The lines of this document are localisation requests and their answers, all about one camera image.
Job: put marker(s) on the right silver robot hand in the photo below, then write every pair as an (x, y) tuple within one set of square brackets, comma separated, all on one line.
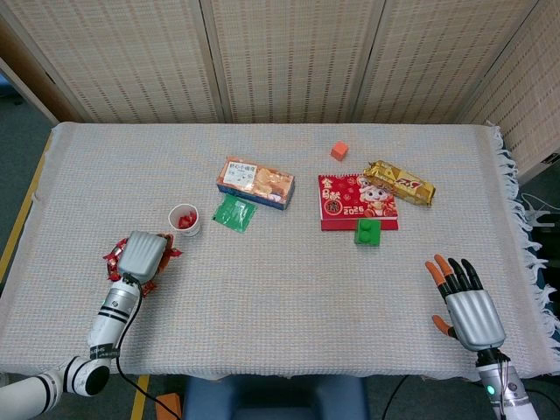
[(474, 319)]

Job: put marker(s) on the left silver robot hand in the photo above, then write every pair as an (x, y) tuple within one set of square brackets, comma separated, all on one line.
[(140, 256)]

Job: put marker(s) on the red candy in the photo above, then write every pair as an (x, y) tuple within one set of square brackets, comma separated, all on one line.
[(183, 224), (191, 215), (149, 288), (175, 253), (114, 276), (170, 237), (114, 254), (112, 265)]

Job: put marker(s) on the white paper cup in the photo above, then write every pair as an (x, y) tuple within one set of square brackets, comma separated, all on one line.
[(192, 231)]

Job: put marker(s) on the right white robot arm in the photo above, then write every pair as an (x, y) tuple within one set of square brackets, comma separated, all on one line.
[(509, 400)]

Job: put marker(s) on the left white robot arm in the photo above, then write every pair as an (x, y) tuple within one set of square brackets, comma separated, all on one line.
[(111, 310)]

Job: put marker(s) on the green foil sachet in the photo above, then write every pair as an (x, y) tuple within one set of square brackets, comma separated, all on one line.
[(234, 214)]

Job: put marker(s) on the green toy building block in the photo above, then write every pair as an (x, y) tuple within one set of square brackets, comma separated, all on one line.
[(367, 234)]

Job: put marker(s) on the orange and blue cookie box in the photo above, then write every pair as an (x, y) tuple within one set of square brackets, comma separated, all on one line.
[(258, 181)]

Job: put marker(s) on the orange block on floor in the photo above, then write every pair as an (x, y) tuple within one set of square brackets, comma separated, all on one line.
[(170, 402)]

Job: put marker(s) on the white woven tablecloth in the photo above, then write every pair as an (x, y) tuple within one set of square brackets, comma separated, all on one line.
[(284, 297)]

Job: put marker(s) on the gold biscuit packet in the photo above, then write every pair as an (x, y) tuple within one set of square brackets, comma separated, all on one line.
[(402, 184)]

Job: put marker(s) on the red desk calendar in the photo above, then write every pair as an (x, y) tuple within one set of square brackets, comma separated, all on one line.
[(341, 197)]

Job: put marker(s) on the woven rattan screen panel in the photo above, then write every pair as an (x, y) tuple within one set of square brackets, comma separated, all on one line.
[(131, 61), (429, 61), (534, 87), (297, 61)]

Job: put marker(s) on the blue padded chair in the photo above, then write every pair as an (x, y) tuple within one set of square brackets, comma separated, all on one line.
[(275, 398)]

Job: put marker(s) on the small orange cube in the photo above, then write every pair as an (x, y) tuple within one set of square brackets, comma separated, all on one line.
[(339, 151)]

